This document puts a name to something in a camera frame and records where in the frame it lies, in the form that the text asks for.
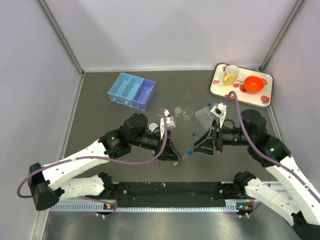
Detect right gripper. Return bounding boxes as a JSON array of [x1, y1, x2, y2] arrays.
[[192, 118, 253, 156]]

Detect clear test tube rack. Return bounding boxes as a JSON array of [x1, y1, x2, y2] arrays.
[[195, 106, 215, 131]]

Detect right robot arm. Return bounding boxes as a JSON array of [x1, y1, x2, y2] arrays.
[[193, 109, 320, 240]]

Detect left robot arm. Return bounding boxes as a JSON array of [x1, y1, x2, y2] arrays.
[[27, 113, 182, 211]]

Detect clear plastic funnel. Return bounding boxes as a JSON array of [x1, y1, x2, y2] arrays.
[[148, 122, 158, 133]]

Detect clear glass beaker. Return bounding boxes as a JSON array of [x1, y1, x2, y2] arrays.
[[181, 107, 194, 121]]

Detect strawberry pattern tray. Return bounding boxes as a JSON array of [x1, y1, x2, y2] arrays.
[[209, 63, 274, 108]]

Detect orange bowl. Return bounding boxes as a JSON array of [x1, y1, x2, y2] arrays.
[[244, 76, 265, 93]]

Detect blue three-drawer organizer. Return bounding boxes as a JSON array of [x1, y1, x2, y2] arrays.
[[107, 72, 156, 112]]

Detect yellow mug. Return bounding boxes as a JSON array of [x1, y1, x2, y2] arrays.
[[223, 65, 240, 86]]

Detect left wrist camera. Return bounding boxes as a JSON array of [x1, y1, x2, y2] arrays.
[[159, 115, 177, 139]]

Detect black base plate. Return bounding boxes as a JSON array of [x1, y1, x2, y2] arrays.
[[84, 181, 263, 208]]

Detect white cable duct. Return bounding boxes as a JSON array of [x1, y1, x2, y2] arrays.
[[50, 201, 253, 213]]

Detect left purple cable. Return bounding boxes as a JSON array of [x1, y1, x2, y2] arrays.
[[16, 106, 171, 220]]

